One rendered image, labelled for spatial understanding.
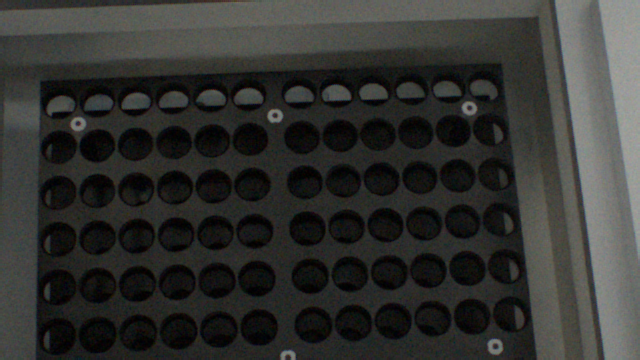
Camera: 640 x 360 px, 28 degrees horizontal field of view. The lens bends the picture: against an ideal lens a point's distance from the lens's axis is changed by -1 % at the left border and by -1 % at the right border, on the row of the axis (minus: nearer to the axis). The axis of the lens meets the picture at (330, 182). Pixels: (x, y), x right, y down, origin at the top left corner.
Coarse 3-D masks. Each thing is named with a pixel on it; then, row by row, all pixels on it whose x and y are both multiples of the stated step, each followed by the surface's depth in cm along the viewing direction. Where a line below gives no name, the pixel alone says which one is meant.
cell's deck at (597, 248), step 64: (0, 0) 45; (64, 0) 46; (128, 0) 46; (192, 0) 46; (256, 0) 47; (320, 0) 47; (384, 0) 47; (448, 0) 47; (512, 0) 48; (576, 0) 46; (576, 64) 45; (576, 128) 44; (576, 192) 44; (576, 256) 45
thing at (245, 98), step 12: (204, 96) 55; (216, 96) 55; (240, 96) 55; (252, 96) 55; (288, 96) 55; (300, 96) 55; (312, 96) 55; (324, 96) 55; (72, 108) 54; (96, 108) 54; (108, 108) 55; (132, 108) 55
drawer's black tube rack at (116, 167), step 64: (64, 128) 48; (128, 128) 49; (192, 128) 49; (256, 128) 49; (320, 128) 49; (384, 128) 50; (448, 128) 53; (64, 192) 51; (128, 192) 51; (192, 192) 48; (256, 192) 51; (320, 192) 48; (384, 192) 51; (448, 192) 48; (512, 192) 48; (64, 256) 47; (128, 256) 47; (192, 256) 47; (256, 256) 47; (320, 256) 47; (384, 256) 47; (448, 256) 47; (512, 256) 48; (64, 320) 46; (128, 320) 46; (192, 320) 46; (256, 320) 49; (320, 320) 49; (384, 320) 49; (448, 320) 47; (512, 320) 50
